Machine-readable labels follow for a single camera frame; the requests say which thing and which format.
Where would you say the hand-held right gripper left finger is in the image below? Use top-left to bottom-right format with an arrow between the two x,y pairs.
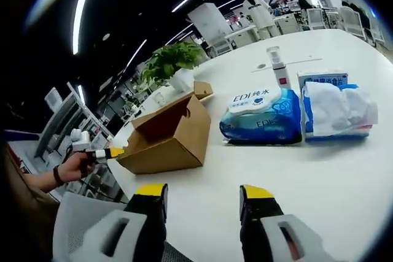
87,183 -> 169,262

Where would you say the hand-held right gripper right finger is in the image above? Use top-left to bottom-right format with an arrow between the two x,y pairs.
239,184 -> 327,262

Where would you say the brown cardboard shoe box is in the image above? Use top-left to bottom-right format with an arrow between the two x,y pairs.
116,80 -> 214,175

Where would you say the blue soft wet wipes pack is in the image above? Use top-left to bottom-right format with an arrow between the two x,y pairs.
219,87 -> 303,145

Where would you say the white blue tissue pack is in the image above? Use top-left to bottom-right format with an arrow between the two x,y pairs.
300,82 -> 379,144

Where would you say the white pump bottle red label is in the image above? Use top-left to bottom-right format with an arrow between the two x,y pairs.
266,46 -> 290,90

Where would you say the person's left hand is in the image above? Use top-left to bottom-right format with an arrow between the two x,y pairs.
57,150 -> 96,187

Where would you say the black wristband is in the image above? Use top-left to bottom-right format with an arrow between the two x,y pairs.
52,165 -> 63,187

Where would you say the person's brown clothing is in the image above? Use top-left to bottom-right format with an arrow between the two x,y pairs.
0,142 -> 60,262

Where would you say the potted green plant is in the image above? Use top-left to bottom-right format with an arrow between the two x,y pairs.
139,42 -> 206,93

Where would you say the white table socket strip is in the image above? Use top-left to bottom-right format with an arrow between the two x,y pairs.
251,57 -> 324,74

